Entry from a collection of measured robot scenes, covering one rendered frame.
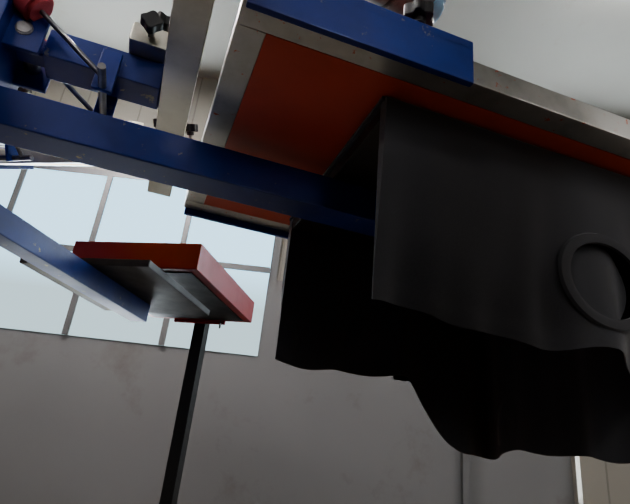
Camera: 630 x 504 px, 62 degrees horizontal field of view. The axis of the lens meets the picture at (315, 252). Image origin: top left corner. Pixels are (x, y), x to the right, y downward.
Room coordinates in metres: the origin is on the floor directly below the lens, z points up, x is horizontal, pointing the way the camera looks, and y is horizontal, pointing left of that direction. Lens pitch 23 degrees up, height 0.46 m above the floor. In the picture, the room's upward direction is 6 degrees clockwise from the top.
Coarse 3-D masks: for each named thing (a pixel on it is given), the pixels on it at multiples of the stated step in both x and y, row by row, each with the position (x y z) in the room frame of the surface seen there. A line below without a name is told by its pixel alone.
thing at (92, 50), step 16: (48, 48) 0.63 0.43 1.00; (64, 48) 0.63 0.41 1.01; (80, 48) 0.64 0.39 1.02; (96, 48) 0.65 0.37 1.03; (112, 48) 0.65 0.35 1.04; (48, 64) 0.65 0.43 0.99; (64, 64) 0.64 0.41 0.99; (80, 64) 0.64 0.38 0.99; (96, 64) 0.65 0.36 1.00; (128, 64) 0.66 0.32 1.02; (144, 64) 0.67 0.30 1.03; (160, 64) 0.67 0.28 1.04; (64, 80) 0.68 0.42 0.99; (80, 80) 0.68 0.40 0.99; (128, 80) 0.66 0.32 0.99; (144, 80) 0.67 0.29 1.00; (160, 80) 0.68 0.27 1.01; (112, 96) 0.71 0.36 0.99; (128, 96) 0.70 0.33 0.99; (144, 96) 0.70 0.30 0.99
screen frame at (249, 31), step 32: (256, 32) 0.50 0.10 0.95; (288, 32) 0.49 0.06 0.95; (224, 64) 0.56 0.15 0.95; (384, 64) 0.53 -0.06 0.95; (480, 64) 0.55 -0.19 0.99; (224, 96) 0.63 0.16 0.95; (480, 96) 0.57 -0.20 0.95; (512, 96) 0.56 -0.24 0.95; (544, 96) 0.58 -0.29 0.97; (224, 128) 0.71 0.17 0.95; (544, 128) 0.62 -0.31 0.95; (576, 128) 0.61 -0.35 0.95; (608, 128) 0.61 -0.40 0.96; (192, 192) 0.94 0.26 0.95; (256, 224) 1.05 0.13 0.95
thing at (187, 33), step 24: (192, 0) 0.50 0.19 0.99; (192, 24) 0.54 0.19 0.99; (168, 48) 0.59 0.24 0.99; (192, 48) 0.58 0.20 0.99; (168, 72) 0.64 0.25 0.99; (192, 72) 0.63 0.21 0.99; (168, 96) 0.69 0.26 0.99; (192, 96) 0.69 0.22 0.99; (168, 120) 0.76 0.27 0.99; (168, 192) 1.02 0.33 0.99
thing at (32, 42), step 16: (0, 0) 0.56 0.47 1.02; (0, 16) 0.56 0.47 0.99; (16, 16) 0.59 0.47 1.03; (0, 32) 0.58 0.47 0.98; (16, 32) 0.60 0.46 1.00; (32, 32) 0.60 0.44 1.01; (0, 48) 0.60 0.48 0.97; (16, 48) 0.60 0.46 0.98; (32, 48) 0.60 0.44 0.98; (0, 64) 0.62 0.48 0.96; (16, 64) 0.67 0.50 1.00; (0, 80) 0.64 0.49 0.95; (16, 80) 0.68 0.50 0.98; (32, 80) 0.69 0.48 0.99; (48, 80) 0.69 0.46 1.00
